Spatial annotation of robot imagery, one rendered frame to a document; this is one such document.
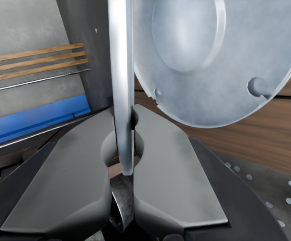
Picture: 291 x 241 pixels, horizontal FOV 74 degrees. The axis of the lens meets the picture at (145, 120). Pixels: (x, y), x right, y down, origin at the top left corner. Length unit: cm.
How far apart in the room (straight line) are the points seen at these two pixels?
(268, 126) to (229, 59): 9
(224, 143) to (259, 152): 5
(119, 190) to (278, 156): 58
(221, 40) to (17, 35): 182
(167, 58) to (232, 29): 11
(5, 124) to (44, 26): 87
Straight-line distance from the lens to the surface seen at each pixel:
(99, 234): 68
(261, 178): 79
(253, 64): 24
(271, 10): 24
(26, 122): 189
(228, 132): 30
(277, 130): 27
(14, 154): 99
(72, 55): 167
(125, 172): 16
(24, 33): 198
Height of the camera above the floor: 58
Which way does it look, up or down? 30 degrees down
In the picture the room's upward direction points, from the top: 113 degrees counter-clockwise
